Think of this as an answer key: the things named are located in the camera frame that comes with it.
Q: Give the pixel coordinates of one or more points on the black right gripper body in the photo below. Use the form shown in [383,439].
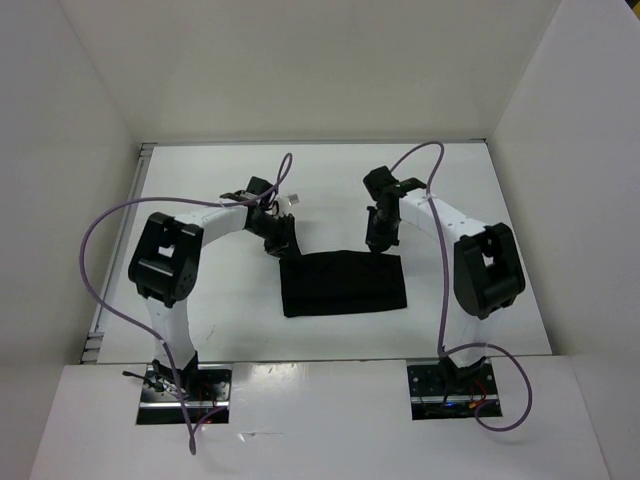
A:
[381,231]

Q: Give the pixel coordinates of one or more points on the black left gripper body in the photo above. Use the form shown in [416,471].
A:
[274,230]

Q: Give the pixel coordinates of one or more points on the black fabric skirt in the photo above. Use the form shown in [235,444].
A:
[340,283]

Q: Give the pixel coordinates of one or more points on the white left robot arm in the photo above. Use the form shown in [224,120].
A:
[165,265]

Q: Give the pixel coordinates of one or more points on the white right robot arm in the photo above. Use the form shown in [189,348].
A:
[482,267]

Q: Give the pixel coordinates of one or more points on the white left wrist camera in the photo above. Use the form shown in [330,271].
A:
[285,204]

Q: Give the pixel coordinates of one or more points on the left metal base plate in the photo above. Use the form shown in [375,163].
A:
[208,402]

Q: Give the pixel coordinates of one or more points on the metal base plate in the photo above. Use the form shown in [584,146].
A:
[439,390]
[208,402]

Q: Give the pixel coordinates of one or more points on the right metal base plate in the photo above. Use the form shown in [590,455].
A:
[439,390]

